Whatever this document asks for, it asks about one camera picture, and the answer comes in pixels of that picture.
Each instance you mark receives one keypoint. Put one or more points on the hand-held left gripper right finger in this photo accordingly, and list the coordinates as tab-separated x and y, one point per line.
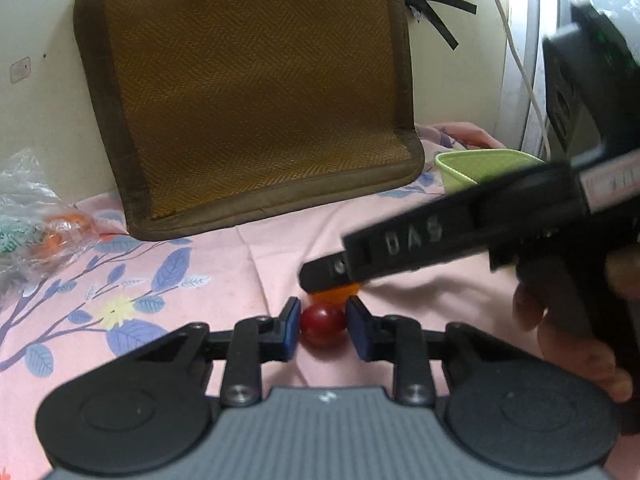
357	332

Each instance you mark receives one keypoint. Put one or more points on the clear wall hook sticker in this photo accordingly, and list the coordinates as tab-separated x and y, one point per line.
20	70

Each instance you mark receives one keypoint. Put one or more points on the pink crumpled cloth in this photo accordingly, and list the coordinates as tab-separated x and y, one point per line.
455	135

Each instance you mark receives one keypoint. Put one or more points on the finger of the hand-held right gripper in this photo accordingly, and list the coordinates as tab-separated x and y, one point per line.
325	272

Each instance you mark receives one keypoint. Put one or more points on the brown woven seat cushion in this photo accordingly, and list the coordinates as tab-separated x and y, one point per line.
250	90

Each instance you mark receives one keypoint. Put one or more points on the green plastic basin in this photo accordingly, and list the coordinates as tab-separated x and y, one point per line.
470	170

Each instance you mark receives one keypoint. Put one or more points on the window frame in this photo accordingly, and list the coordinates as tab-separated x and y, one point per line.
525	35

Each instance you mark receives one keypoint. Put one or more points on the pink printed bedsheet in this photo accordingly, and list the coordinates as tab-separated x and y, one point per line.
200	280

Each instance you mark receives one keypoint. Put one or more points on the red cherry tomato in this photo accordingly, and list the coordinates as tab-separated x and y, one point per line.
322	325

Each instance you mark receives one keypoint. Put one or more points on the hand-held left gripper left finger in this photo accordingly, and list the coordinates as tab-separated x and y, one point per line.
291	327

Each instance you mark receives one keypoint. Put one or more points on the wrapped orange fruit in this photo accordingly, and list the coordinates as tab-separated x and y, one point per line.
65	232

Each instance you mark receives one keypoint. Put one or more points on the black tape strips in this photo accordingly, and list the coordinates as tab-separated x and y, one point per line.
435	5

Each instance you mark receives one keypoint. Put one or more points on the person's right hand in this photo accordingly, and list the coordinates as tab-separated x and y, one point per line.
575	355

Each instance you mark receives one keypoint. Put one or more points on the clear plastic bag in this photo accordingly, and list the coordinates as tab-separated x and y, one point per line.
35	210

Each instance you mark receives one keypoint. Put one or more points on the small mandarin orange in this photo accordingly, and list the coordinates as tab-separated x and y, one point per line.
340	294

